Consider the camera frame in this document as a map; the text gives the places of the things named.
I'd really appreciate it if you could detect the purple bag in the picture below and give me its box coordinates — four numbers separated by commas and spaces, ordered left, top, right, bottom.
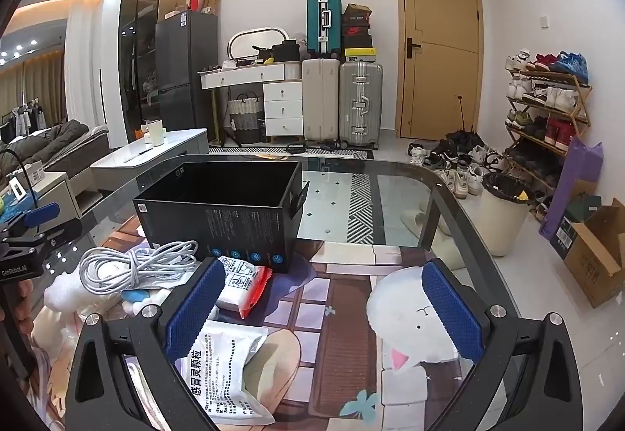
539, 135, 604, 239

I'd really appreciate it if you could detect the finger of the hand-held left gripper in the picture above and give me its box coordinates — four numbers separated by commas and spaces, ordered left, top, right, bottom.
0, 202, 62, 242

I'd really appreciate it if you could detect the black umbrella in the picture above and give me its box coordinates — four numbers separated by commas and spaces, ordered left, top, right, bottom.
446, 95, 483, 149

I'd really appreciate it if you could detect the red black shoe box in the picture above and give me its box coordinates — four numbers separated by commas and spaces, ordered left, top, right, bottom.
343, 25, 372, 50

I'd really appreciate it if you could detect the woven laundry basket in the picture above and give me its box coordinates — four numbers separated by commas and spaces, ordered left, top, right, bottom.
229, 94, 261, 145

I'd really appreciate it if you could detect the white medicine pouch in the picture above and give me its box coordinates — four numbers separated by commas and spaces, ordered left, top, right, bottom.
176, 318, 268, 431

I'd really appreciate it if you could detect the white low cabinet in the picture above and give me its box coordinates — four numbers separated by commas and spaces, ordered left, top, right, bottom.
90, 128, 210, 191

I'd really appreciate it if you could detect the printed desk mat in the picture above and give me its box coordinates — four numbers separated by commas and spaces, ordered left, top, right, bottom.
29, 211, 538, 431

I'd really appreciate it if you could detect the beige suitcase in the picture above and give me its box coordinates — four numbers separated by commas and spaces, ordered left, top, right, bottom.
302, 58, 341, 143

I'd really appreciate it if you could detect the red white wipe packet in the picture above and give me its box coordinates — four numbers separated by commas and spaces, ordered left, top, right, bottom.
215, 255, 273, 319

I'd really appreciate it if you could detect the beige trash bin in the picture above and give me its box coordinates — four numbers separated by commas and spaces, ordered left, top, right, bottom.
479, 172, 534, 257

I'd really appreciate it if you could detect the white dressing table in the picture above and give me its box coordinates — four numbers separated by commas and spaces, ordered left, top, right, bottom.
198, 64, 304, 143

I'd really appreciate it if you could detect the oval mirror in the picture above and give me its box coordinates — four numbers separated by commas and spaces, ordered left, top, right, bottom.
229, 25, 296, 63

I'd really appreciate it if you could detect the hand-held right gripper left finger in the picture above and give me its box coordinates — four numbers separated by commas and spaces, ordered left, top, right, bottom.
63, 258, 226, 431

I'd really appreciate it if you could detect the beige curtain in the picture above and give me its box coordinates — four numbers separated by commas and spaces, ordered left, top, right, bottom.
0, 52, 69, 129

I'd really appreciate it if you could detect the white mug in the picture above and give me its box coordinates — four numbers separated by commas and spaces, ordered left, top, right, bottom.
141, 119, 165, 147

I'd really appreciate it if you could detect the dark grey fridge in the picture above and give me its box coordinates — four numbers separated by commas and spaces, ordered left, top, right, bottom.
155, 11, 219, 143

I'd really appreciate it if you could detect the person's left hand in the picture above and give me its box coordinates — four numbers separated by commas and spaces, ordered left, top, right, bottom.
0, 279, 36, 344

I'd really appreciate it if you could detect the dark green box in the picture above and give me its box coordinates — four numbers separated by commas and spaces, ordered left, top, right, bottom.
549, 191, 604, 261

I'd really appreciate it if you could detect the black cable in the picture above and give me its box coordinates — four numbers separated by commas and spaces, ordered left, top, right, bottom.
0, 149, 44, 212

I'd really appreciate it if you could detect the sofa with grey blanket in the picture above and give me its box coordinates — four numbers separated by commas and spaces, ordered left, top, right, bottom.
0, 118, 111, 179

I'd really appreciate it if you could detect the pile of shoes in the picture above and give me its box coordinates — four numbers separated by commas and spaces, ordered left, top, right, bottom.
407, 131, 506, 200

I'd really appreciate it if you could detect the shoe rack with shoes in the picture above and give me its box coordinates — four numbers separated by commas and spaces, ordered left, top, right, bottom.
504, 49, 593, 217

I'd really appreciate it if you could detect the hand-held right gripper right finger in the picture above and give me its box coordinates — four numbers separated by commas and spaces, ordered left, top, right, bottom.
421, 259, 594, 431

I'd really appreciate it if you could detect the black bag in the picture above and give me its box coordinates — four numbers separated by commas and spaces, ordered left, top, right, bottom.
270, 40, 302, 65

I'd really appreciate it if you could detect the cardboard box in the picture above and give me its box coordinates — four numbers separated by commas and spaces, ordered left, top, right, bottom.
561, 199, 625, 309

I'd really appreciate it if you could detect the small grey side cabinet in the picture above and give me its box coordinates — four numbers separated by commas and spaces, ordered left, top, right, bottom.
0, 171, 82, 223

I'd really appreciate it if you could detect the beige slipper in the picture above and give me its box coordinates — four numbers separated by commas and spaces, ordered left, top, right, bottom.
436, 216, 466, 266
400, 209, 440, 231

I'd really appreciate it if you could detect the white cable bundle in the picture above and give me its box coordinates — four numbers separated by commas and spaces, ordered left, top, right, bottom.
78, 240, 202, 295

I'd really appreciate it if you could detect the teal suitcase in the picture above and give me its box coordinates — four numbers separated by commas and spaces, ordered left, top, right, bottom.
307, 0, 343, 59

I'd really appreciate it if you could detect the wooden door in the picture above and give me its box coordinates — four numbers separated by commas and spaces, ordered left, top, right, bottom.
395, 0, 484, 139

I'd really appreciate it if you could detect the dark glass cabinet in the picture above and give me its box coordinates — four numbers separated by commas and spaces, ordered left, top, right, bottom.
118, 0, 189, 143

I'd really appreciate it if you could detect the silver suitcase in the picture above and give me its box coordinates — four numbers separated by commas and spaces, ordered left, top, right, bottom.
338, 61, 384, 148

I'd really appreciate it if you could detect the black storage box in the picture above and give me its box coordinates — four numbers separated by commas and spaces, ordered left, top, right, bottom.
133, 161, 311, 274

